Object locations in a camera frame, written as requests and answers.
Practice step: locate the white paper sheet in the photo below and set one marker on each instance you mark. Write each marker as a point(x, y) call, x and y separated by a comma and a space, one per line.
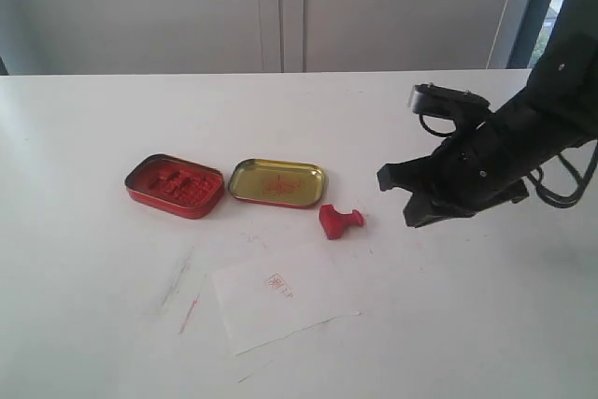
point(272, 297)

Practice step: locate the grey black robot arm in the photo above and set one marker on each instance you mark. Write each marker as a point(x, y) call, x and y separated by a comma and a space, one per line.
point(563, 84)

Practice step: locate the red ink pad tin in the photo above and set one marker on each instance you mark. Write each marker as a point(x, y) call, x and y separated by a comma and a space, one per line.
point(186, 189)

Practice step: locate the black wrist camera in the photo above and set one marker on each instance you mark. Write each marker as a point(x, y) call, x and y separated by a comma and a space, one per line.
point(463, 108)

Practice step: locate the red stamp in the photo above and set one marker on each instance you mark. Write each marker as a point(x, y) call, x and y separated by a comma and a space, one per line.
point(334, 223)

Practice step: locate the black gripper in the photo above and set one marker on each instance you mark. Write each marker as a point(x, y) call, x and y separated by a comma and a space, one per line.
point(476, 170)

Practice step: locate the gold tin lid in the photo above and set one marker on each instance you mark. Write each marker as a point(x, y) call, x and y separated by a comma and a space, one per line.
point(277, 183)

